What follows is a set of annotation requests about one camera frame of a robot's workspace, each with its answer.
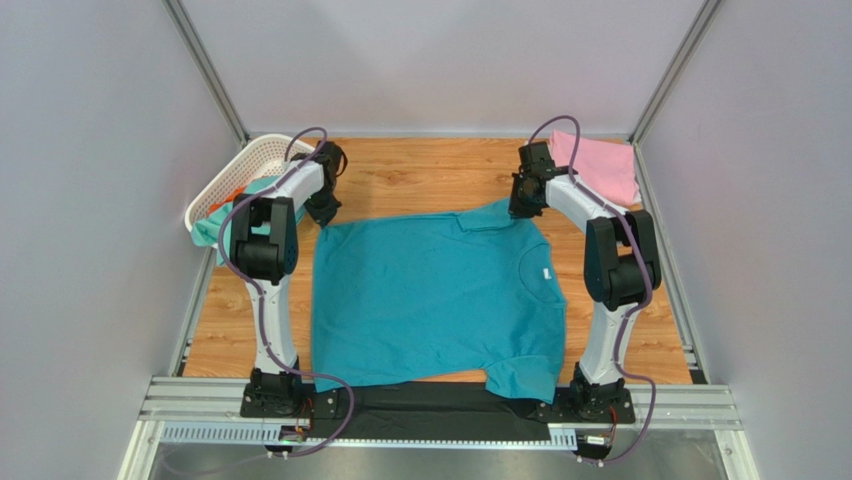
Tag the light mint t shirt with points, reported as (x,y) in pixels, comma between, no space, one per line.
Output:
(204,232)

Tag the teal t shirt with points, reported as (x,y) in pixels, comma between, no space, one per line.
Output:
(404,298)

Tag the folded pink t shirt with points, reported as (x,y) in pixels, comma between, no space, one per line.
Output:
(608,169)

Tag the white plastic laundry basket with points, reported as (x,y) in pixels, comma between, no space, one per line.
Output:
(263,156)

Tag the orange garment in basket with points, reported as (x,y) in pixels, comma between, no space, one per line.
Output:
(226,200)

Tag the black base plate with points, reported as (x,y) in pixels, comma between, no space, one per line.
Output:
(436,411)

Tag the aluminium frame rail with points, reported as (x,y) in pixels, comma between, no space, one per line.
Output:
(181,410)

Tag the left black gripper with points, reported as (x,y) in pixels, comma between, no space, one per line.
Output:
(323,215)

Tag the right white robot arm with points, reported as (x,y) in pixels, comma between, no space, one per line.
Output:
(621,267)

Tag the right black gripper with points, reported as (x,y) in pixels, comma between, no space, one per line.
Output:
(524,202)

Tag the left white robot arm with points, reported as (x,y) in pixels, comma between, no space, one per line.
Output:
(263,249)

